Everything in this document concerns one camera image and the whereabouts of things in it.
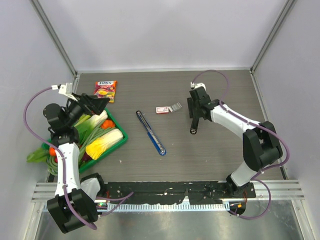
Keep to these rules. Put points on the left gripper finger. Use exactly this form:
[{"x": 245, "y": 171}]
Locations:
[
  {"x": 98, "y": 111},
  {"x": 92, "y": 101}
]

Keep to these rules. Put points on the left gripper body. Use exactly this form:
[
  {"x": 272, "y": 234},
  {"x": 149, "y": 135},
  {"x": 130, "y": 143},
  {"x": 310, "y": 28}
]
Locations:
[{"x": 76, "y": 110}]

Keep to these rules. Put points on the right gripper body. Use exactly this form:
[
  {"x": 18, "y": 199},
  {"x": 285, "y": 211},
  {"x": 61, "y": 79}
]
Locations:
[{"x": 193, "y": 108}]

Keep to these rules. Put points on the red white staple box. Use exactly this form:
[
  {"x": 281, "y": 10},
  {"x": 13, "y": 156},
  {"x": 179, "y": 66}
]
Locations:
[{"x": 162, "y": 110}]

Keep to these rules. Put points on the blue stapler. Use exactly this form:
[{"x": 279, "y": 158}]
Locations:
[{"x": 152, "y": 136}]

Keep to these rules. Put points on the silver staple strips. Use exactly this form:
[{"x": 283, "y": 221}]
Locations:
[{"x": 175, "y": 107}]

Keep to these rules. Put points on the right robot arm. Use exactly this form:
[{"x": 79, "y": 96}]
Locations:
[{"x": 260, "y": 146}]

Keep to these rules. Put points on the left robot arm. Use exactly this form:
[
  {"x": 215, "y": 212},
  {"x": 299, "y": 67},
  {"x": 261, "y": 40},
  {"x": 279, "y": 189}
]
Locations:
[{"x": 71, "y": 208}]

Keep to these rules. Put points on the black stapler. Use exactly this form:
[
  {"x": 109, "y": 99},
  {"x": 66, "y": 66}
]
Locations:
[{"x": 194, "y": 125}]

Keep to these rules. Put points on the candy snack bag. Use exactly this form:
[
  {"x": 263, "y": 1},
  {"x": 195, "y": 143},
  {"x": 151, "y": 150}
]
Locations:
[{"x": 106, "y": 89}]

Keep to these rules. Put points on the orange carrot toy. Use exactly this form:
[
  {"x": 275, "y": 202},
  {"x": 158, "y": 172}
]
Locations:
[{"x": 107, "y": 124}]

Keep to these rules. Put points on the napa cabbage toy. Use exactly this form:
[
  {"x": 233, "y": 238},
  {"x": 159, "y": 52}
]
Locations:
[{"x": 103, "y": 143}]

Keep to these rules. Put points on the green leafy vegetable toy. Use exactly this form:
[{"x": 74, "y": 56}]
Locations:
[{"x": 40, "y": 155}]

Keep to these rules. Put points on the green plastic tray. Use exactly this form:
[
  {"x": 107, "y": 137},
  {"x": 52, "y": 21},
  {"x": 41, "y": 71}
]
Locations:
[{"x": 87, "y": 125}]

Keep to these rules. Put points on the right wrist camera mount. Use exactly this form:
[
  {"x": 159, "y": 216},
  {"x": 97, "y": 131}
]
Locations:
[{"x": 194, "y": 85}]

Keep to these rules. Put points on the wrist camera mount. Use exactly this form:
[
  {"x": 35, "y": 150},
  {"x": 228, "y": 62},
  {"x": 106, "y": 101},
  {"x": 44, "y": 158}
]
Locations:
[
  {"x": 194, "y": 85},
  {"x": 65, "y": 90}
]

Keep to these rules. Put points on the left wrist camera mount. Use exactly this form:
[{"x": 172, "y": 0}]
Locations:
[{"x": 65, "y": 90}]

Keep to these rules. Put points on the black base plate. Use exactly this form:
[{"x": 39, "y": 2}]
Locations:
[{"x": 174, "y": 192}]

